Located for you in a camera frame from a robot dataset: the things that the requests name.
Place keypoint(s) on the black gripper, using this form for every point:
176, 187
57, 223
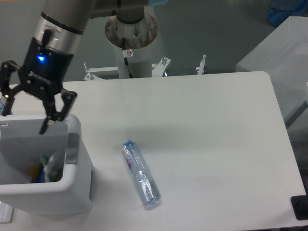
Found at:
42, 72

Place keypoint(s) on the clear plastic bag trash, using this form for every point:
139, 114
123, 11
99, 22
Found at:
51, 166

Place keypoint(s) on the clear plastic water bottle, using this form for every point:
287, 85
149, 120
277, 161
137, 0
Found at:
141, 175

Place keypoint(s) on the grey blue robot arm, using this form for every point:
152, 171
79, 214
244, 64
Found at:
60, 27

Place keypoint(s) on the white plastic trash can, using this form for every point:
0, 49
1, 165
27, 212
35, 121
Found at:
21, 146

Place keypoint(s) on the blue yellow trash package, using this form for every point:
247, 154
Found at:
37, 174

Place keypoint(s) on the blue white patterned packet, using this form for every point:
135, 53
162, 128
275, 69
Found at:
2, 106

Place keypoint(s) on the white covered side table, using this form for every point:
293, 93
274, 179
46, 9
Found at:
283, 54

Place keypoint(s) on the blue plastic bag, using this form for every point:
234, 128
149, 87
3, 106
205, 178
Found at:
280, 10

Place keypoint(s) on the black device at edge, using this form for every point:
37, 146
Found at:
300, 206

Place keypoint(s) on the white pedestal base frame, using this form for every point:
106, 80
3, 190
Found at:
158, 70

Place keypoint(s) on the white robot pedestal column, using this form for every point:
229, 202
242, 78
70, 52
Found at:
133, 45

